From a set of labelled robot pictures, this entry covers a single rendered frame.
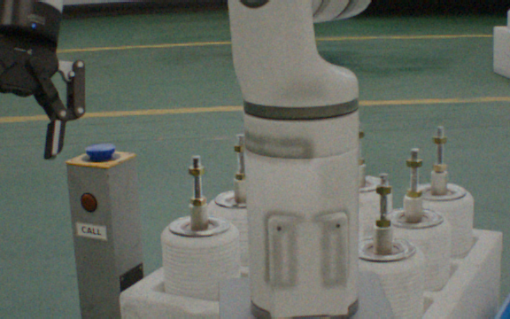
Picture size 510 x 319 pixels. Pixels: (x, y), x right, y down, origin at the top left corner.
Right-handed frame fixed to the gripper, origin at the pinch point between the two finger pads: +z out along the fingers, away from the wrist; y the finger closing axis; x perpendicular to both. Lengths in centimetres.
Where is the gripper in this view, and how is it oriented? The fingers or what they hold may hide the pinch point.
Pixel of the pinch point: (7, 145)
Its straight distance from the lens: 94.7
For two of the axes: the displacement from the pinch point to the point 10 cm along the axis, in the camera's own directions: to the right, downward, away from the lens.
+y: 8.5, 1.6, 5.0
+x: -5.2, 1.4, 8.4
